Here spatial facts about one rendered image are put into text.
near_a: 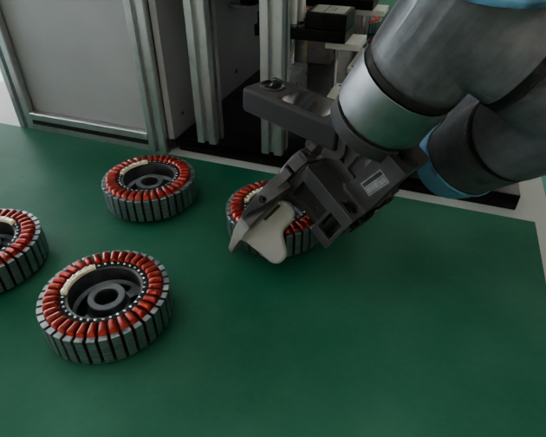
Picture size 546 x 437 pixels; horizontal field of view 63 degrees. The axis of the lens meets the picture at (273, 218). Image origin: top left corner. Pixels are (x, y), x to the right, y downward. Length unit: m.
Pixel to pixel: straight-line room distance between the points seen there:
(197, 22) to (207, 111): 0.11
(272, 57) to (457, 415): 0.43
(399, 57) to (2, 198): 0.52
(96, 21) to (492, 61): 0.53
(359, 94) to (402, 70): 0.04
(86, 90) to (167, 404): 0.51
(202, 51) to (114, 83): 0.16
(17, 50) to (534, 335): 0.76
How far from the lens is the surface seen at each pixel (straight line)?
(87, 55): 0.73
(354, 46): 0.73
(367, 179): 0.37
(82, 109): 0.78
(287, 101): 0.41
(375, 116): 0.33
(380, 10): 0.97
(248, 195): 0.51
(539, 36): 0.30
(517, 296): 0.50
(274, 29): 0.57
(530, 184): 0.70
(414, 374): 0.41
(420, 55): 0.30
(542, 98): 0.31
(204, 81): 0.63
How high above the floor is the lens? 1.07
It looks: 36 degrees down
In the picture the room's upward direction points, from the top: straight up
